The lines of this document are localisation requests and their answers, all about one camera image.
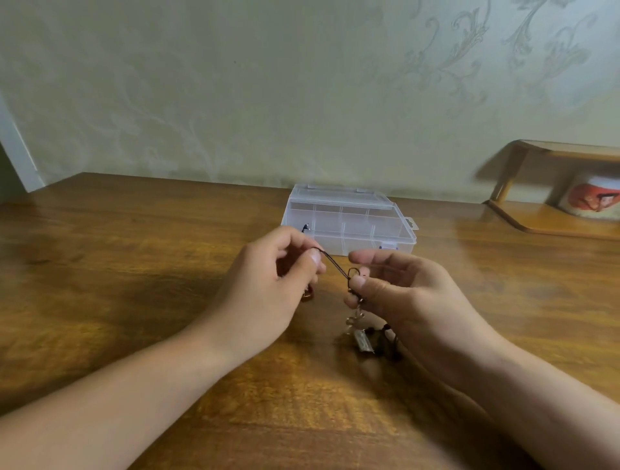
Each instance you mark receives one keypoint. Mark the person's right hand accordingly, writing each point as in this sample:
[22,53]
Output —
[431,310]

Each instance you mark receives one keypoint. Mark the person's left hand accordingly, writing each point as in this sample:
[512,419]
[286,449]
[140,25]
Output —
[257,295]

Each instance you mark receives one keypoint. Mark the clear plastic organizer box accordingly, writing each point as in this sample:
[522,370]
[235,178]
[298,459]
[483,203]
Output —
[349,221]

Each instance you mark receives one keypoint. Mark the person's left forearm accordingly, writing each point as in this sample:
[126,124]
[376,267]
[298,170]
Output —
[97,416]

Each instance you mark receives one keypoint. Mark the wooden shelf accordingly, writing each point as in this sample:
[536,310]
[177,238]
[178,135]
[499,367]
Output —
[552,218]

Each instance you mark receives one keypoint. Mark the white printed mug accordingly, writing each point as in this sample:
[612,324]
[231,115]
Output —
[593,197]

